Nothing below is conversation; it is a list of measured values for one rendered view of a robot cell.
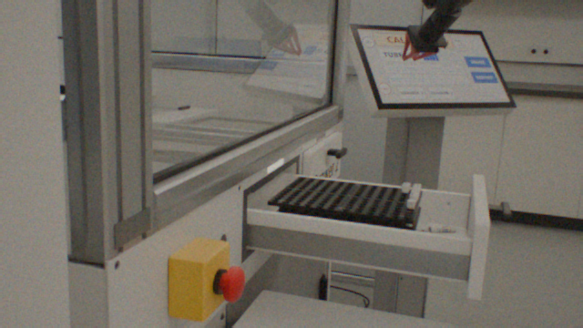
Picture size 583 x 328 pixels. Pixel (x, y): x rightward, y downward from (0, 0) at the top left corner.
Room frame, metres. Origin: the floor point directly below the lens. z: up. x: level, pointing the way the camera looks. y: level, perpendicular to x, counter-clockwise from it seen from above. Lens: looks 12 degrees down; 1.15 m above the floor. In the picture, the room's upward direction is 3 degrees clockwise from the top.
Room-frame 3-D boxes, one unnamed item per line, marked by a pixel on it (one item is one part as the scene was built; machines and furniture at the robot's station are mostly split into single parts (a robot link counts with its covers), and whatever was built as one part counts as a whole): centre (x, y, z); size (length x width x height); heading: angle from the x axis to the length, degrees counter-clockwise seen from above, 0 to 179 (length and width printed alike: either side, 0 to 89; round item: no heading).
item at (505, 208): (0.82, -0.32, 0.91); 0.07 x 0.04 x 0.01; 163
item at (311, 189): (0.88, -0.10, 0.87); 0.22 x 0.18 x 0.06; 73
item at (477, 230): (0.82, -0.29, 0.87); 0.29 x 0.02 x 0.11; 163
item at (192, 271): (0.59, 0.09, 0.88); 0.07 x 0.05 x 0.07; 163
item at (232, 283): (0.59, 0.06, 0.88); 0.04 x 0.03 x 0.04; 163
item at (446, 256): (0.88, -0.09, 0.86); 0.40 x 0.26 x 0.06; 73
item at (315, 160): (1.22, -0.08, 0.87); 0.29 x 0.02 x 0.11; 163
